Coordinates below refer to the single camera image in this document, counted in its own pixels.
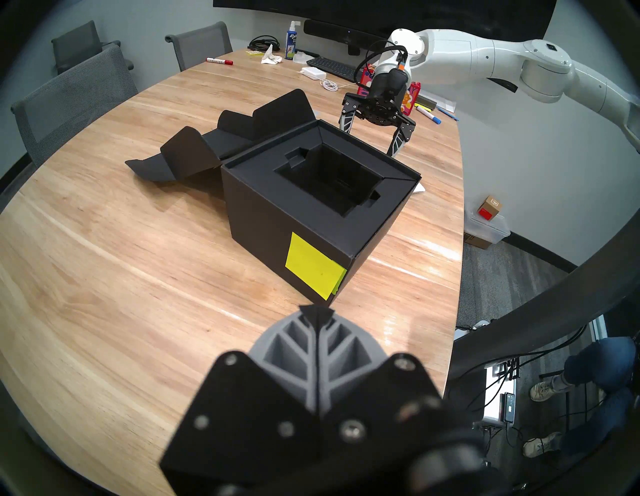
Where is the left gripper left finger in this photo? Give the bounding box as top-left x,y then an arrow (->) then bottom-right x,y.
159,304 -> 321,493

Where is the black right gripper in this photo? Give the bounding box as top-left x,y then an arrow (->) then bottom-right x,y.
338,91 -> 417,159

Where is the grey office chair with armrests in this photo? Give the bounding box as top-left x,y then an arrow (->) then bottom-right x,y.
51,20 -> 135,75

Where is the black cardboard box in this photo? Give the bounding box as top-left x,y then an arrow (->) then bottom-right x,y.
125,89 -> 422,307

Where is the large black wall screen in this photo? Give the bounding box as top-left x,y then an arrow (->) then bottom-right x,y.
212,0 -> 558,42

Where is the black keyboard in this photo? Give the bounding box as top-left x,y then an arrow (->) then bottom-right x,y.
306,56 -> 360,83

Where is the chartreuse sticky note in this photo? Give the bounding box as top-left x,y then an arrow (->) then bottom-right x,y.
285,232 -> 348,301

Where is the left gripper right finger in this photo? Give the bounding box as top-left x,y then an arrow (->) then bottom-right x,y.
318,306 -> 451,451

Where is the whiteboard cleaner spray bottle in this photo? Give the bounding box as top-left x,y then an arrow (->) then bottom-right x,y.
284,21 -> 301,61

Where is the white floor power unit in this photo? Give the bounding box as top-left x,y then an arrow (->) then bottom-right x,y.
482,364 -> 518,428

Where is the grey ribbed mesh chair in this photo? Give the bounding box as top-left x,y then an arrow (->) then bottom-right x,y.
11,44 -> 139,168

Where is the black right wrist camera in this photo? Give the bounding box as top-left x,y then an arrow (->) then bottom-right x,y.
372,67 -> 410,103

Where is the grey fabric chair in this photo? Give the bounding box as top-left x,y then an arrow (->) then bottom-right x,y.
165,21 -> 234,72

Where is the colourful red tissue box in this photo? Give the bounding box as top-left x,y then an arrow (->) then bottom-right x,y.
359,70 -> 422,117

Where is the blue jeans leg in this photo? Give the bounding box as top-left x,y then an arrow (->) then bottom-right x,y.
564,336 -> 638,392
559,387 -> 637,455

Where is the clear plastic container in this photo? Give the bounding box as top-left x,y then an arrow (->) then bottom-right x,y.
464,206 -> 511,246

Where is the beige sneaker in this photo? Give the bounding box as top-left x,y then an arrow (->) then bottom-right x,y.
522,431 -> 564,459
529,376 -> 576,403

